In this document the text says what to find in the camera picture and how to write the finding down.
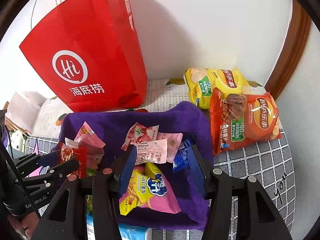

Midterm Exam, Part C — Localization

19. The small blue snack packet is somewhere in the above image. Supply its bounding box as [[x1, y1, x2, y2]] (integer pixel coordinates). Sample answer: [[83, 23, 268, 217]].
[[172, 135, 194, 173]]

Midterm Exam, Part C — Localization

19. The purple towel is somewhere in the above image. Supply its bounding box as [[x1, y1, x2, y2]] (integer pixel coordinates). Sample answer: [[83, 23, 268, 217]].
[[59, 101, 213, 230]]

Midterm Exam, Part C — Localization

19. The pink star mat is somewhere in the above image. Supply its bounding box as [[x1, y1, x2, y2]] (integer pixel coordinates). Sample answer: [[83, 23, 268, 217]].
[[27, 140, 47, 178]]

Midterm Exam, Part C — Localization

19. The light pink cake packet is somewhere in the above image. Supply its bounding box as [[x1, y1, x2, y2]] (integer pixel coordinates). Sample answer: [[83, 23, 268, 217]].
[[134, 133, 183, 165]]

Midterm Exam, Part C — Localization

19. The left hand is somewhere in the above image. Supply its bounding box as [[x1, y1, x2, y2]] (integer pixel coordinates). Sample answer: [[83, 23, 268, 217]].
[[7, 212, 39, 239]]

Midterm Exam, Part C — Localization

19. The green snack packet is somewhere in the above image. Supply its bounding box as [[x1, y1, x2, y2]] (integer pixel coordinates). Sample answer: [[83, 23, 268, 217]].
[[86, 167, 97, 214]]

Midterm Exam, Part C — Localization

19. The long ice-cream print snack packet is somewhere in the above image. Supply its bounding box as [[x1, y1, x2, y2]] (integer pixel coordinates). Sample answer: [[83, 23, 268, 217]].
[[65, 138, 79, 148]]

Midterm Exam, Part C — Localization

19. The pink yellow fries packet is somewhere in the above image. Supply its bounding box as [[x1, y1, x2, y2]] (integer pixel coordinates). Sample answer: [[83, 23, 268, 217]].
[[119, 162, 181, 216]]

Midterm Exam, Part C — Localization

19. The yellow chips bag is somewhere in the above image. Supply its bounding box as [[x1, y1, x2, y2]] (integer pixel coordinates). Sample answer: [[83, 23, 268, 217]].
[[183, 67, 251, 109]]

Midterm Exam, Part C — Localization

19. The orange chips bag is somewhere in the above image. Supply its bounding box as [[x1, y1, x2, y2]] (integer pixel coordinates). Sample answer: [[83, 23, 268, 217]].
[[209, 88, 281, 156]]

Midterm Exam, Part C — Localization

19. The pink bow-shaped snack packet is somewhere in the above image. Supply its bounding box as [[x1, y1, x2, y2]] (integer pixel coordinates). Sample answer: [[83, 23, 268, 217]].
[[74, 122, 105, 154]]

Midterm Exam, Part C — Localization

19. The pink strawberry snack packet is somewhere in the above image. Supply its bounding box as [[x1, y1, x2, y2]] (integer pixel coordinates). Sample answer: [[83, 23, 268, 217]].
[[121, 122, 159, 151]]

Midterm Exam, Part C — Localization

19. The grey checkered bed sheet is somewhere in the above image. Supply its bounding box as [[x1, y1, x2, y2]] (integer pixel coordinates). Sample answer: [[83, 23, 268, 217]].
[[24, 129, 296, 239]]

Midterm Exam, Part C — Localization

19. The blue tissue box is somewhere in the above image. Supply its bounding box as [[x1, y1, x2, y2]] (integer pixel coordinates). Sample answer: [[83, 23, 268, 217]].
[[86, 213, 152, 240]]

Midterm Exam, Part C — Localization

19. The red paper shopping bag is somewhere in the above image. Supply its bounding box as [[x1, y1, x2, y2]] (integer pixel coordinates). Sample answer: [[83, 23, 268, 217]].
[[20, 0, 147, 112]]

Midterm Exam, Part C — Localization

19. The white Miniso paper bag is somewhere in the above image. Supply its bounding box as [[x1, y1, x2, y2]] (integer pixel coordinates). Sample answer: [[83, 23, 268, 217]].
[[6, 92, 47, 134]]

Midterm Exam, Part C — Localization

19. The brown wooden door frame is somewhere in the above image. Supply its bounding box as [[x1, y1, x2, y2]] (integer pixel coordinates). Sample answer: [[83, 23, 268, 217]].
[[265, 0, 312, 99]]

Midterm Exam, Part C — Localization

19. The small red snack packet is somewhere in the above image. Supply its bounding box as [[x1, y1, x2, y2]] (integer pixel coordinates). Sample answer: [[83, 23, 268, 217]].
[[59, 146, 87, 178]]

